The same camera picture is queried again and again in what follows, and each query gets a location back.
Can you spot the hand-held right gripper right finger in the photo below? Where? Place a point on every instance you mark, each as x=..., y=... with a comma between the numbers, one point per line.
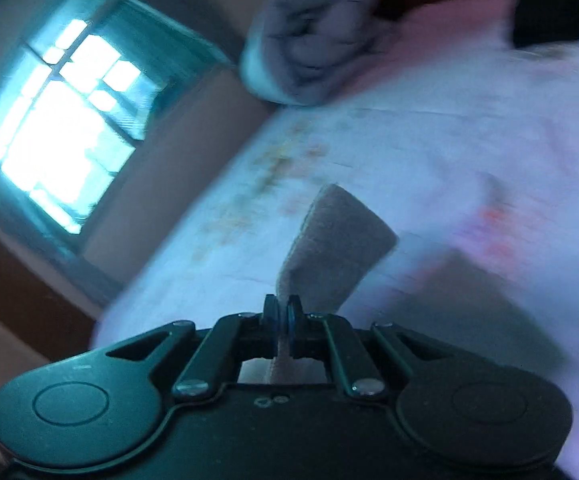
x=294, y=319

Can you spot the brown towel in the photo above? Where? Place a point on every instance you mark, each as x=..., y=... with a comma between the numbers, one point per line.
x=339, y=240

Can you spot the printed white bed sheet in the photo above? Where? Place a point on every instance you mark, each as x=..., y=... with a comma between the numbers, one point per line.
x=449, y=160

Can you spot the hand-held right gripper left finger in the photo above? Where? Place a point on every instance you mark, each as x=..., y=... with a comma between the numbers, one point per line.
x=271, y=319

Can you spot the bright window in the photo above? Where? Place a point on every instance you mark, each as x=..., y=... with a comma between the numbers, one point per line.
x=64, y=125

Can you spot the folded grey quilt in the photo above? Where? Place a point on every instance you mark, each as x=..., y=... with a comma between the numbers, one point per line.
x=314, y=35

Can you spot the brown wooden door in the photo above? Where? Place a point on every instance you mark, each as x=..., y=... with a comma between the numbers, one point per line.
x=24, y=305

